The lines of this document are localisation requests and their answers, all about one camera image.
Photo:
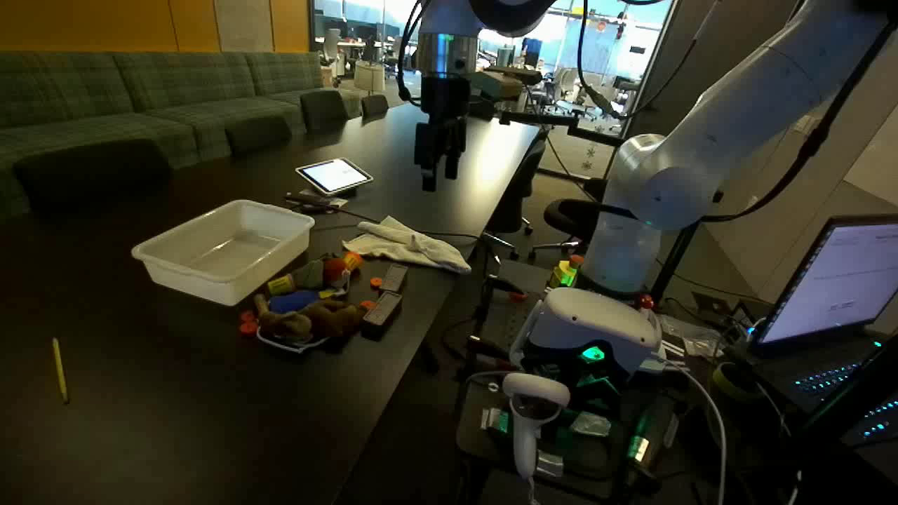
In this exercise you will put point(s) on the dark office chair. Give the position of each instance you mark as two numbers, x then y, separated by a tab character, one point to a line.
573	216

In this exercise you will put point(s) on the yellow pencil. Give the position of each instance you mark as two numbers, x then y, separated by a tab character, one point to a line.
61	367

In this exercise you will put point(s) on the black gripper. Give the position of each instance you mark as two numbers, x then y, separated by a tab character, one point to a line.
445	129

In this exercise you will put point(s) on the white VR controller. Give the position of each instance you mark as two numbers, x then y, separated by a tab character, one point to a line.
534	401

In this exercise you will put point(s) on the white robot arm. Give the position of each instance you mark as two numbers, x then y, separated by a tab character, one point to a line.
658	182

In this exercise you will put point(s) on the dark rectangular block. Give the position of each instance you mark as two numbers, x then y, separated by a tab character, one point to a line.
386	300

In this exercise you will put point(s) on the clear plastic bin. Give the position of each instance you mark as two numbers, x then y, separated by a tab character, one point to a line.
226	252

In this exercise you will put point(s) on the blue toy piece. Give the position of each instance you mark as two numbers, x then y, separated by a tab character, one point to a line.
292	300

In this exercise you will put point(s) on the green plaid sofa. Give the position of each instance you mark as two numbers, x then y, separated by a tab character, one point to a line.
184	101

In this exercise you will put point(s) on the tablet with lit screen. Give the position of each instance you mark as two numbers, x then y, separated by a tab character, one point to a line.
332	177

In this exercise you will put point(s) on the orange red plush toy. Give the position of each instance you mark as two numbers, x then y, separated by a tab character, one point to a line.
341	266

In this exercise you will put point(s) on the open laptop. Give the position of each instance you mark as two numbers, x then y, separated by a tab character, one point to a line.
818	335

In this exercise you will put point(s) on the white terry cloth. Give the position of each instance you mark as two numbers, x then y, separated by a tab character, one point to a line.
407	244

